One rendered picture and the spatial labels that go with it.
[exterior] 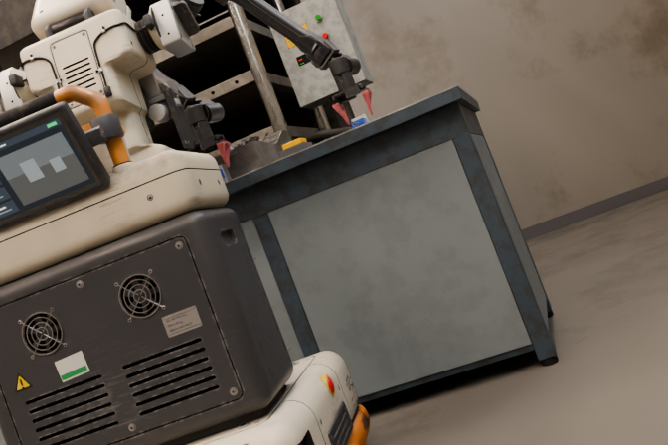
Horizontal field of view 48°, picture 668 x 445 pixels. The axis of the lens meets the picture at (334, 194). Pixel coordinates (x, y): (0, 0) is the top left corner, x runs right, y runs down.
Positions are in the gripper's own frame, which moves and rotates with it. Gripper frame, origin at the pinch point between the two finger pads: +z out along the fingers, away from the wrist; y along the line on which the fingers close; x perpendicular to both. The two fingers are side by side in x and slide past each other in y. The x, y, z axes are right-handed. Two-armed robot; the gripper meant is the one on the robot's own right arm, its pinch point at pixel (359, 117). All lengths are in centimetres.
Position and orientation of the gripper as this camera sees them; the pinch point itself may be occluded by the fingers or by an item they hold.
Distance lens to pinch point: 234.8
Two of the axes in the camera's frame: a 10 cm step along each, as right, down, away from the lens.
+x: -2.5, 0.7, -9.7
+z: 3.8, 9.3, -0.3
